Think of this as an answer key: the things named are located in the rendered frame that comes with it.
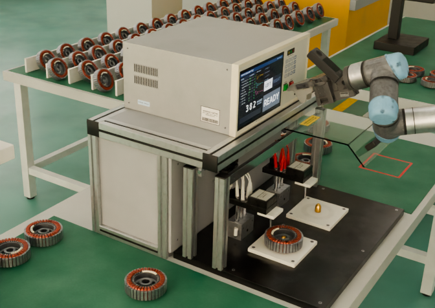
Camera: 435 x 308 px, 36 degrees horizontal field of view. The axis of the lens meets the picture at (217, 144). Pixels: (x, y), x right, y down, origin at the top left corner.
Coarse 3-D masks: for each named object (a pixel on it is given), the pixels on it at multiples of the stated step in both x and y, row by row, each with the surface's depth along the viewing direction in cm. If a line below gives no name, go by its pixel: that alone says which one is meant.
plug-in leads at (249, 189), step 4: (244, 180) 199; (236, 184) 196; (244, 184) 199; (248, 184) 196; (236, 188) 197; (244, 188) 194; (248, 188) 196; (232, 192) 199; (236, 192) 197; (240, 192) 200; (244, 192) 195; (248, 192) 197; (236, 196) 198; (244, 196) 195; (240, 200) 196; (244, 200) 196
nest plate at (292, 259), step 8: (256, 240) 198; (304, 240) 199; (312, 240) 199; (248, 248) 194; (256, 248) 194; (264, 248) 194; (304, 248) 195; (312, 248) 197; (264, 256) 192; (272, 256) 191; (280, 256) 191; (288, 256) 191; (296, 256) 191; (304, 256) 193; (288, 264) 188; (296, 264) 189
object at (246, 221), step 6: (234, 216) 202; (246, 216) 203; (252, 216) 203; (234, 222) 199; (240, 222) 199; (246, 222) 200; (252, 222) 204; (228, 228) 201; (240, 228) 199; (246, 228) 201; (252, 228) 205; (228, 234) 202; (240, 234) 199; (246, 234) 202; (240, 240) 200
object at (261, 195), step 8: (256, 192) 196; (264, 192) 196; (272, 192) 197; (232, 200) 197; (248, 200) 194; (256, 200) 193; (264, 200) 192; (272, 200) 194; (240, 208) 200; (248, 208) 195; (256, 208) 193; (264, 208) 192; (272, 208) 195; (280, 208) 196; (240, 216) 201; (264, 216) 193; (272, 216) 192
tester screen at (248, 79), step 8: (280, 56) 195; (264, 64) 188; (272, 64) 192; (280, 64) 196; (248, 72) 181; (256, 72) 185; (264, 72) 189; (272, 72) 193; (280, 72) 198; (240, 80) 178; (248, 80) 182; (256, 80) 186; (264, 80) 190; (240, 88) 179; (248, 88) 183; (256, 88) 187; (272, 88) 196; (240, 96) 180; (248, 96) 184; (256, 96) 188; (240, 104) 181; (256, 104) 189; (240, 112) 182; (248, 112) 186; (264, 112) 195; (248, 120) 187
